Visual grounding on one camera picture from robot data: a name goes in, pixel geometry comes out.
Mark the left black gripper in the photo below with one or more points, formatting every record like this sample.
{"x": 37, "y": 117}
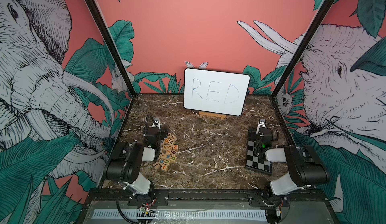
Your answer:
{"x": 152, "y": 132}

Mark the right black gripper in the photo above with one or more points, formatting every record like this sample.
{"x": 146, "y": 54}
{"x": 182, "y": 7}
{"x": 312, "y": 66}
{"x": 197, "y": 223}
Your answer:
{"x": 263, "y": 132}

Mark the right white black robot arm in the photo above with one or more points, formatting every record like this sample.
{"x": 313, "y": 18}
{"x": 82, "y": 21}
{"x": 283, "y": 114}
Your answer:
{"x": 305, "y": 168}

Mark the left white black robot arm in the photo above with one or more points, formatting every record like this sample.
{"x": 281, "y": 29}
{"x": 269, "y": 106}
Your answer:
{"x": 124, "y": 164}

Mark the wooden block orange letter front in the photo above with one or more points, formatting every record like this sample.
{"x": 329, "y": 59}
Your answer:
{"x": 164, "y": 167}

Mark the black white checkerboard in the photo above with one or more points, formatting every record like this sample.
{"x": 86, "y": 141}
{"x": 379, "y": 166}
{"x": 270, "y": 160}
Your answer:
{"x": 253, "y": 162}

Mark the wooden block far left front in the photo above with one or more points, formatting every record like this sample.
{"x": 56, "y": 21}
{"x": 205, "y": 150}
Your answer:
{"x": 156, "y": 165}

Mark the small wooden easel stand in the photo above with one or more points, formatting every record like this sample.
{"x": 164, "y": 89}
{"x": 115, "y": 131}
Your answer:
{"x": 218, "y": 115}

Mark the white dry-erase board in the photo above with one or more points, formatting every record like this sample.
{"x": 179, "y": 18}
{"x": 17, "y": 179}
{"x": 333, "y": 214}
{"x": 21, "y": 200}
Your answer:
{"x": 215, "y": 92}

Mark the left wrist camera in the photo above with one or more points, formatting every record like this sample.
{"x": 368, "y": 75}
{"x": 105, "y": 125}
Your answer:
{"x": 156, "y": 122}

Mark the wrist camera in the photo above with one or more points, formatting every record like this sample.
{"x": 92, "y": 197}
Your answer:
{"x": 261, "y": 125}
{"x": 156, "y": 122}

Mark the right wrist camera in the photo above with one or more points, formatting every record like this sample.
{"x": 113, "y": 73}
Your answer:
{"x": 261, "y": 125}

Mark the black front mounting rail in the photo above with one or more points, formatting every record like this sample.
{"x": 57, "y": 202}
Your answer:
{"x": 163, "y": 197}

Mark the white slotted cable duct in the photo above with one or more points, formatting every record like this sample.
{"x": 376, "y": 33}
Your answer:
{"x": 163, "y": 214}

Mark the left black frame post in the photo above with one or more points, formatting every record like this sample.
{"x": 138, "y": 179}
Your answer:
{"x": 107, "y": 37}

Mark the black frame post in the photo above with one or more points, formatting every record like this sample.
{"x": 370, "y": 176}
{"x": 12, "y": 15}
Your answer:
{"x": 317, "y": 20}
{"x": 107, "y": 37}

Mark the right black frame post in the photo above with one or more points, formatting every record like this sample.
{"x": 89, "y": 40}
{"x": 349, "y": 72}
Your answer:
{"x": 317, "y": 20}

